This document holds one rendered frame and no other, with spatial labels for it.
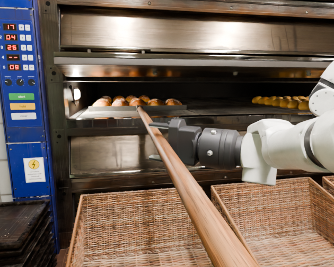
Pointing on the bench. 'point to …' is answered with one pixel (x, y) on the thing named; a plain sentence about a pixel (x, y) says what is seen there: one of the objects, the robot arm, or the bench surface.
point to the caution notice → (34, 169)
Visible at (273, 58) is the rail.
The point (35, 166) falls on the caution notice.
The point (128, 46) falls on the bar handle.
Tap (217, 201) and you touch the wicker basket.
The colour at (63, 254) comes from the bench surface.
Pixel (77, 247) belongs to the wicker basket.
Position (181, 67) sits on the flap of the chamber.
